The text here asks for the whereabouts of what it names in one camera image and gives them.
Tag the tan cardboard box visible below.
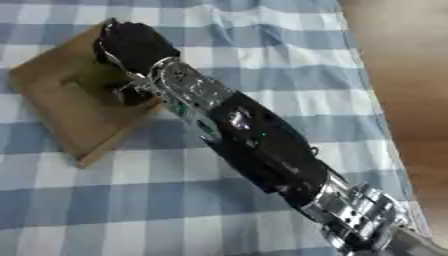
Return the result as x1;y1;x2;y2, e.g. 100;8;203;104
7;19;165;169

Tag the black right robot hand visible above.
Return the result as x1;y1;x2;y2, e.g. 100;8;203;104
91;18;182;107

